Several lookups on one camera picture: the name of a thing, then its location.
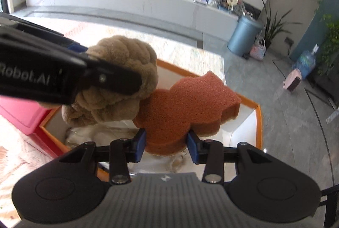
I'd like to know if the grey beige drawstring cloth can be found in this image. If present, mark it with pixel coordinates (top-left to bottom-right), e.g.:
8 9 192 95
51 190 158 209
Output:
65 121 192 175

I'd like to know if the blue-grey trash bin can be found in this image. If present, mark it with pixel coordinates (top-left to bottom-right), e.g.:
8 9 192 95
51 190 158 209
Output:
227 16 264 57

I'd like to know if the brown fluffy towel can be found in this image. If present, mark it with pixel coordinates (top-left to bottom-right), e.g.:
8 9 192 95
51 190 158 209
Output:
32 35 158 127

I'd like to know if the white lace tablecloth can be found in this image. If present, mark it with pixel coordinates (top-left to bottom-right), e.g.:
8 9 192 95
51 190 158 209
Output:
1 117 52 227

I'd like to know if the dark cabinet with plants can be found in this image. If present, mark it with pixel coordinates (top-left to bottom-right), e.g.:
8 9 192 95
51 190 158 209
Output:
310 14 338 103

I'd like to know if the potted long-leaf plant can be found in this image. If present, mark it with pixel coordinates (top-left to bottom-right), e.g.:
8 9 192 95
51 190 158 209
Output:
261 0 302 49

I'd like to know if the pastel woven basket bag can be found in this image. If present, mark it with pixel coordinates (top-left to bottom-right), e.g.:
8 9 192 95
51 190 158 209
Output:
249 36 267 61

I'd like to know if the pink small heater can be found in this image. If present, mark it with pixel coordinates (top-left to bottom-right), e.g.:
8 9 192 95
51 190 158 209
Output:
283 68 302 93

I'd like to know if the pink Wonderlab box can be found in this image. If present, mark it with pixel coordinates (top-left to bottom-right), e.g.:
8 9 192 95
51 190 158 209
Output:
0 96 50 136

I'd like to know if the blue water jug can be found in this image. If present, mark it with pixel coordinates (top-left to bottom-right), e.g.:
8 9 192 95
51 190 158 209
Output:
292 44 319 80

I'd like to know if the red-brown sponge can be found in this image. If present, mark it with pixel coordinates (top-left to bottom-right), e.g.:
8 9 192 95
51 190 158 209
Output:
133 71 241 156

